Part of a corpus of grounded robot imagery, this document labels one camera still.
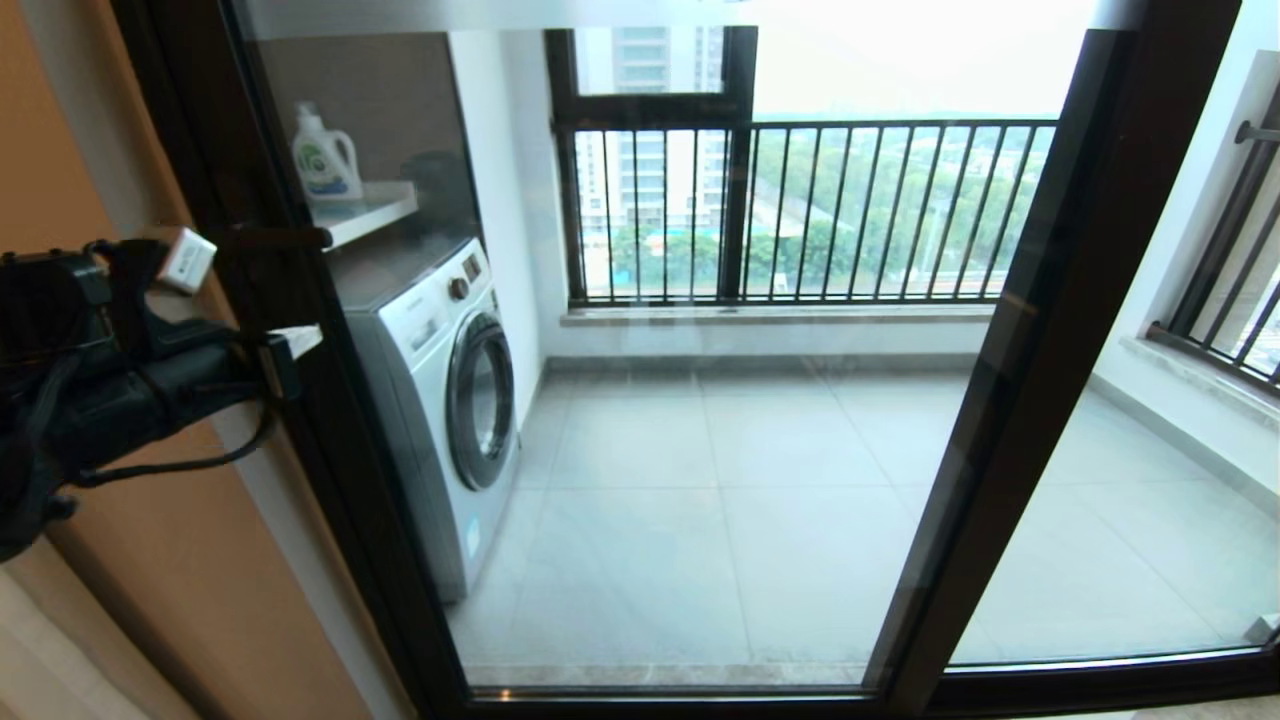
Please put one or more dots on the grey stone window sill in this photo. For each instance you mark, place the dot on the grey stone window sill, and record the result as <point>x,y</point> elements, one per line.
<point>1200,380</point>
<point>780,315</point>

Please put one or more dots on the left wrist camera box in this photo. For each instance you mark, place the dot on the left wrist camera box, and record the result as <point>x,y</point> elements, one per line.
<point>185,260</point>

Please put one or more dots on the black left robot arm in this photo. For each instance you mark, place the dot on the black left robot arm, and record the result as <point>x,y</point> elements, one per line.
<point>40,400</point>

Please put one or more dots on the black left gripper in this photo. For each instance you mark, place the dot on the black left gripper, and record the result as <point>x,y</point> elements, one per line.
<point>190,380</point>

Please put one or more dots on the white curtain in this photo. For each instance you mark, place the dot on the white curtain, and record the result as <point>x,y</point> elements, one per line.
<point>40,660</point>

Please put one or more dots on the polished stone door threshold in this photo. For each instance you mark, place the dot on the polished stone door threshold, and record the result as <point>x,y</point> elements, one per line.
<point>1200,712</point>

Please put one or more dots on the black metal balcony railing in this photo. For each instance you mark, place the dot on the black metal balcony railing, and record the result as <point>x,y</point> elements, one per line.
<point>900,126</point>

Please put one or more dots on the dark framed sliding glass door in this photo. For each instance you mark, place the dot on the dark framed sliding glass door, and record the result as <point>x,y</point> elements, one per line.
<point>330,450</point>

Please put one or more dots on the dark framed fixed glass panel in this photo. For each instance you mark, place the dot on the dark framed fixed glass panel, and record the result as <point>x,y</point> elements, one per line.
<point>1120,520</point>

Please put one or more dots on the dark brown wall panel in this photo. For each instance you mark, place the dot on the dark brown wall panel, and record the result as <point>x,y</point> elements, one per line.
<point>400,90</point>

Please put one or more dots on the metal clothes rod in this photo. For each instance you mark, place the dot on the metal clothes rod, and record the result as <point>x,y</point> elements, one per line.
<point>1255,133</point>

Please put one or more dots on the dark window frame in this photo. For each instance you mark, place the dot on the dark window frame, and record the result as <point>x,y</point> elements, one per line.
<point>738,65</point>

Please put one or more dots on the black metal window railing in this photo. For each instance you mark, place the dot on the black metal window railing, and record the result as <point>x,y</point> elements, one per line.
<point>1225,230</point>

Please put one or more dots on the white laundry detergent bottle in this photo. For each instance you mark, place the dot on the white laundry detergent bottle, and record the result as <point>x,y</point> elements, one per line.
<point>325,160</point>

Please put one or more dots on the white wall shelf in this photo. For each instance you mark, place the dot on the white wall shelf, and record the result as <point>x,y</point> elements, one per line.
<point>370,207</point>

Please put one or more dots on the grey high-rise building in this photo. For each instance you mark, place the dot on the grey high-rise building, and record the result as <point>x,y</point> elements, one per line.
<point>645,62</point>

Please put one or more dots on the white front-load washing machine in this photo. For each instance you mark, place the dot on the white front-load washing machine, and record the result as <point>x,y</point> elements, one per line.
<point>430,400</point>

